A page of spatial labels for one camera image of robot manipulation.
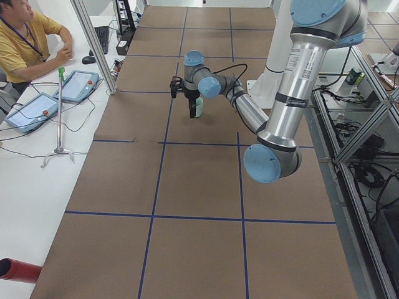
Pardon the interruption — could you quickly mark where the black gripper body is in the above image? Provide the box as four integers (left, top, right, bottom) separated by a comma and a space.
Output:
183, 88, 200, 99

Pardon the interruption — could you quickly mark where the mint green cup carried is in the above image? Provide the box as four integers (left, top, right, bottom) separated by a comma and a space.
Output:
196, 97, 204, 107

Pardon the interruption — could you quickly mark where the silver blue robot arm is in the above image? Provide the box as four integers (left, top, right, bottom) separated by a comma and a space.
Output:
170, 1, 368, 184

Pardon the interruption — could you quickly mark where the mint green cup centre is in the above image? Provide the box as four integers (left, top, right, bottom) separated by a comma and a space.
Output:
195, 107, 203, 118

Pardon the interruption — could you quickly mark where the black box device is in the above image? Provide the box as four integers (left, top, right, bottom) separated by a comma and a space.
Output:
115, 40, 130, 56

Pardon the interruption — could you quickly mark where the black keyboard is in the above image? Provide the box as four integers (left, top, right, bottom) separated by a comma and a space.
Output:
94, 26, 110, 54

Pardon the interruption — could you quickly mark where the black computer mouse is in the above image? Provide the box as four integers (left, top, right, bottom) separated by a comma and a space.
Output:
82, 55, 96, 65

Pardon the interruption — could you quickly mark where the far blue teach pendant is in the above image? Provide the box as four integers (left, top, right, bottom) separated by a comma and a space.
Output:
58, 68, 99, 103

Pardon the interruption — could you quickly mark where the blue teach pendant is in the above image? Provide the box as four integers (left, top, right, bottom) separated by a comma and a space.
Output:
58, 68, 99, 103
5, 93, 59, 133

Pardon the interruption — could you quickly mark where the metal stand green top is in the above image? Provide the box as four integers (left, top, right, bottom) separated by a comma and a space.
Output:
41, 67, 74, 169

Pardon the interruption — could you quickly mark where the near blue teach pendant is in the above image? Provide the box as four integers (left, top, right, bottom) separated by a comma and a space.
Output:
5, 93, 59, 133

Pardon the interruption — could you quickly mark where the green drink carton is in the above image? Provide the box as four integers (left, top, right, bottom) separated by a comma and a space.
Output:
345, 67, 365, 85

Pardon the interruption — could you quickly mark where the person in yellow shirt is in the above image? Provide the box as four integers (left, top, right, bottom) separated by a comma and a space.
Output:
1, 1, 73, 85

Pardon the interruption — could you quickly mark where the red cylinder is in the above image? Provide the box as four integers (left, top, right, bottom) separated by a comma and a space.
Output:
1, 258, 42, 283

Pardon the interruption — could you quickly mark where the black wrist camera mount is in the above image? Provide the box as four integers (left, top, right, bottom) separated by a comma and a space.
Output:
170, 76, 184, 98

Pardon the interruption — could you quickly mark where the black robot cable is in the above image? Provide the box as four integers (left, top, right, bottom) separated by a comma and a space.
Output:
211, 63, 249, 103

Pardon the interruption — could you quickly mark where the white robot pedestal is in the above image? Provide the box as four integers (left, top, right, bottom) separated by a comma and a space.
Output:
247, 0, 293, 109

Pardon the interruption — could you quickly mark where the aluminium frame post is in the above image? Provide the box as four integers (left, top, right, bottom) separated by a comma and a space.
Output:
70, 0, 117, 95

